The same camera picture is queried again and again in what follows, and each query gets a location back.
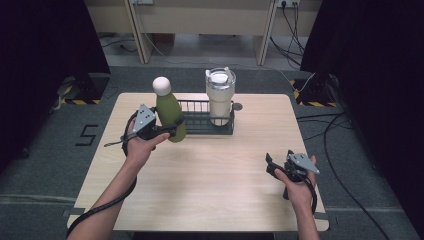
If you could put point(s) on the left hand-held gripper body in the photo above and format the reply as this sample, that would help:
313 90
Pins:
145 121

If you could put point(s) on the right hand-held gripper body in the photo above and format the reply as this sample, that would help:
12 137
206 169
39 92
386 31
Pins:
301 165

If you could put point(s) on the green bottle with white cap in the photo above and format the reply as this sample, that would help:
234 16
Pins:
169 108

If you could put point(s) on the clear jar with white lid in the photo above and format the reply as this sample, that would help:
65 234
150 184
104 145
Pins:
219 96

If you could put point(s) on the person's right hand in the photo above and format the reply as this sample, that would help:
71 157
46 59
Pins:
300 193

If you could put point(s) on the person's left hand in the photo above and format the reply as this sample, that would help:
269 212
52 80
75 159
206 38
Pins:
140 150

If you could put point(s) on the stand base with striped tape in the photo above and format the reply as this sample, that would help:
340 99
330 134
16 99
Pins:
315 93
83 90

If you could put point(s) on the beige desk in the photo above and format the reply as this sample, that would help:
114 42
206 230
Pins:
206 18

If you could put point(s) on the black curtain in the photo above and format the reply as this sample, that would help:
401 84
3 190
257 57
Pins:
380 83
40 66

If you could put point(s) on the white wall socket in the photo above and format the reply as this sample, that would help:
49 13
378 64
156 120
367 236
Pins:
288 3

